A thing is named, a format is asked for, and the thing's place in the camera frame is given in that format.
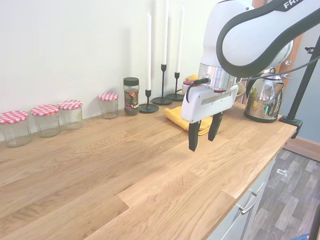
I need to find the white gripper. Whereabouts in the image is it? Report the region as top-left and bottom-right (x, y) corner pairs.
(180, 84), (239, 152)

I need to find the yellow cleaning cloth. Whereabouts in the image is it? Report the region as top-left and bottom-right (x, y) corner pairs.
(163, 105), (213, 137)

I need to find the medium black candle holder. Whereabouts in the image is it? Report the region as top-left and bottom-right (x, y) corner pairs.
(166, 71), (186, 102)

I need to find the tall black candle holder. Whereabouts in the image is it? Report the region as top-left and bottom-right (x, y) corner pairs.
(151, 64), (173, 105)

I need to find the wooden fruit bowl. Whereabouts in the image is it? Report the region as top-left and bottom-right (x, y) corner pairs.
(182, 76), (248, 105)

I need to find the short black candle holder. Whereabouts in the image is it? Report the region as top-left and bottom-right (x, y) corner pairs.
(138, 88), (160, 114)

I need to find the shiny steel kettle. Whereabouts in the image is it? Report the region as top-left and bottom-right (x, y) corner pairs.
(243, 67), (292, 124)

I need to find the black-lidded spice jar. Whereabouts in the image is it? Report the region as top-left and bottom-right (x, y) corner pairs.
(122, 77), (140, 117)

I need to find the white taper candle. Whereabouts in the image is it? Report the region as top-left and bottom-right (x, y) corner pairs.
(174, 4), (185, 74)
(161, 0), (169, 66)
(145, 11), (153, 91)

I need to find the white kitchen cabinet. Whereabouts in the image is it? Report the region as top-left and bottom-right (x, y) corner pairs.
(207, 152), (278, 240)

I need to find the glass jar red checkered lid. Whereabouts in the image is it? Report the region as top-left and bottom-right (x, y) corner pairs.
(0, 110), (33, 148)
(30, 104), (61, 138)
(98, 92), (120, 120)
(57, 99), (84, 131)

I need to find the brown wooden door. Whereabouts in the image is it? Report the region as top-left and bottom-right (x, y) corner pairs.
(251, 0), (305, 85)

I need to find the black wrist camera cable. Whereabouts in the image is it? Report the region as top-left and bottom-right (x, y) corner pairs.
(185, 56), (320, 103)

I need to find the metal drawer pull handle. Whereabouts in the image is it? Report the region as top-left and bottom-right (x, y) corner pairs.
(238, 191), (258, 215)

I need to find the black clamp camera stand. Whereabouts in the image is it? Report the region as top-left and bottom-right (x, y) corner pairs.
(279, 34), (320, 140)

